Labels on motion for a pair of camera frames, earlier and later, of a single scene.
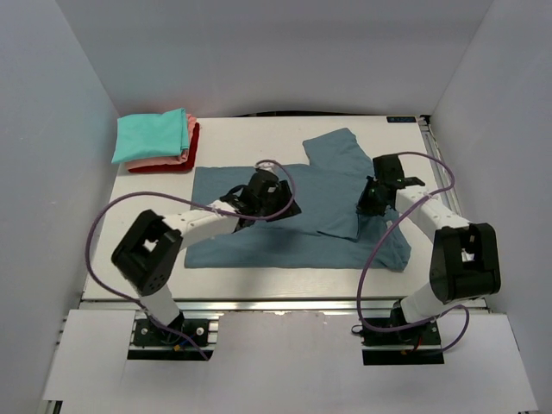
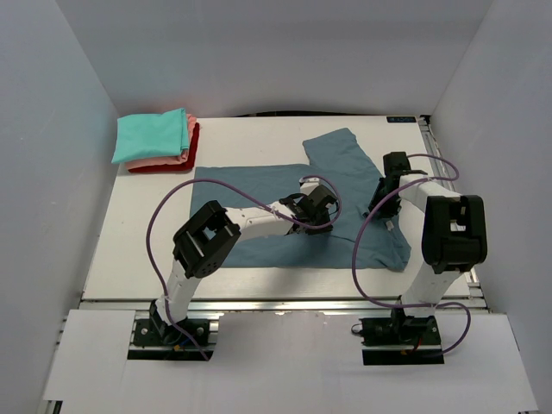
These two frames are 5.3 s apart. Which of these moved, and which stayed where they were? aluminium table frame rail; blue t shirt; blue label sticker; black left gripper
Moved: black left gripper
Stayed: aluminium table frame rail; blue t shirt; blue label sticker
